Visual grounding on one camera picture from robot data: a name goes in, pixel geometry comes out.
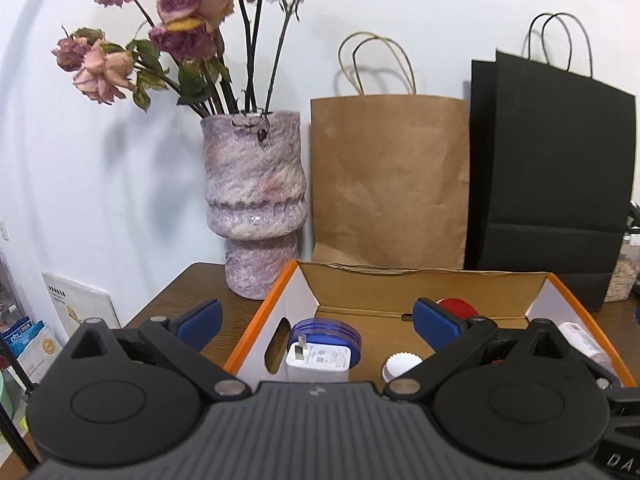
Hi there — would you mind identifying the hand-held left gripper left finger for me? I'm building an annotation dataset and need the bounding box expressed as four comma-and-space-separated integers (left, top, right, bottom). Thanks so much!
67, 298, 251, 401

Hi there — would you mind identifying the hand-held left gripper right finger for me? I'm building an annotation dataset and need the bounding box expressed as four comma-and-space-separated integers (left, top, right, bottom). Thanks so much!
385, 297, 568, 403

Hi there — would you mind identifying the red and white lint brush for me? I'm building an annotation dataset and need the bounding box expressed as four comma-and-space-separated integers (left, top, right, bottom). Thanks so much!
435, 297, 482, 320

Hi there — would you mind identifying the white ribbed bottle cap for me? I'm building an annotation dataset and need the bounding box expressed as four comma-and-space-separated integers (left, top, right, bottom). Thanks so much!
381, 354, 423, 381

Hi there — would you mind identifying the red cardboard box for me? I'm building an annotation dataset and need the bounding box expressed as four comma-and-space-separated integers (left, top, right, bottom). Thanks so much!
222, 259, 640, 391

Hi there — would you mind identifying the small white spray bottle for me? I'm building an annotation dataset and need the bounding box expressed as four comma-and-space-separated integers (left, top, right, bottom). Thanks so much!
557, 321, 615, 376

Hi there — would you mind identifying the blue lid with white liner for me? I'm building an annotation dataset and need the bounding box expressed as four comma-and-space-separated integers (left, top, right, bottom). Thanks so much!
289, 317, 362, 368

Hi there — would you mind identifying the white charger block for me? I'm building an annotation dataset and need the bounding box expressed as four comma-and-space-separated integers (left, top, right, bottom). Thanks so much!
285, 342, 351, 386

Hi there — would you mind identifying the white poster board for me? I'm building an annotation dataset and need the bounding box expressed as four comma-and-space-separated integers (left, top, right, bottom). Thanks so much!
42, 272, 121, 343

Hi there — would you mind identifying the mottled purple ceramic vase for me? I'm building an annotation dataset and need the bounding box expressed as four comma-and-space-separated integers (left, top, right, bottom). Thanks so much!
200, 110, 308, 301

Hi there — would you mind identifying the brown paper bag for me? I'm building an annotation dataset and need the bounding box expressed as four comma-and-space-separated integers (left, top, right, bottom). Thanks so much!
310, 31, 471, 271

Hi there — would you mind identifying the clear container of seeds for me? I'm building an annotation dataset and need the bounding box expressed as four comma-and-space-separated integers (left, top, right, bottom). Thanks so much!
604, 201, 640, 303

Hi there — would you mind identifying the stack of printed packages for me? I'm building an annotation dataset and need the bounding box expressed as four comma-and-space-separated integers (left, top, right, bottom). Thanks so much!
0, 317, 66, 383

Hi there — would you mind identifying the black paper bag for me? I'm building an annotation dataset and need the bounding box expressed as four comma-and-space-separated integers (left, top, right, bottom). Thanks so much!
465, 11, 638, 312

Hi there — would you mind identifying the black light stand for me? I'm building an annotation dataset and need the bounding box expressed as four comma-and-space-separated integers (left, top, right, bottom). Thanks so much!
0, 355, 42, 468

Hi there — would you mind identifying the dried rose bouquet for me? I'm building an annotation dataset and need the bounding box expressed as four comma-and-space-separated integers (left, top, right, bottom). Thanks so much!
51, 0, 327, 118

